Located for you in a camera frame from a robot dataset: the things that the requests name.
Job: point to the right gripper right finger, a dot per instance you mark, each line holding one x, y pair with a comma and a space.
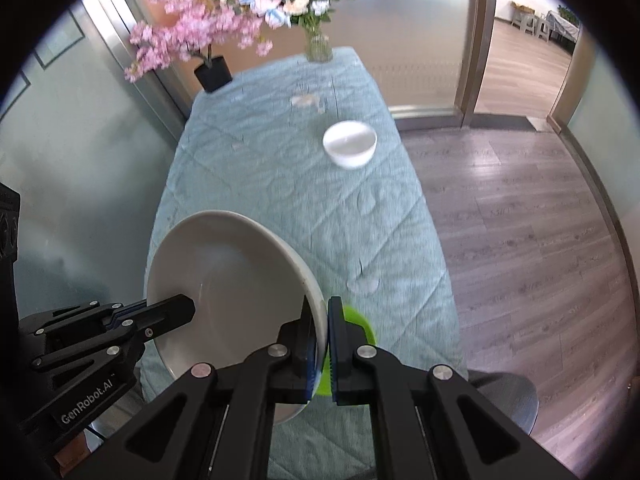
428, 424

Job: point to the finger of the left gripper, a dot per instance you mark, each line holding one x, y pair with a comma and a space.
150, 314

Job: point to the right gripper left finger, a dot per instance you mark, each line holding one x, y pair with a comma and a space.
212, 424

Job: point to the white ceramic bowl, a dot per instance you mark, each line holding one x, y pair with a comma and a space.
350, 144
245, 282

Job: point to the grey round stool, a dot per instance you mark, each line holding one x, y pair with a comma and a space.
513, 394

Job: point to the light teal quilted tablecloth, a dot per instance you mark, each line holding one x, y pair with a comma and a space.
254, 147

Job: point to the pink blossom plant black pot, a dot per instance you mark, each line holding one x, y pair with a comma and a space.
195, 27

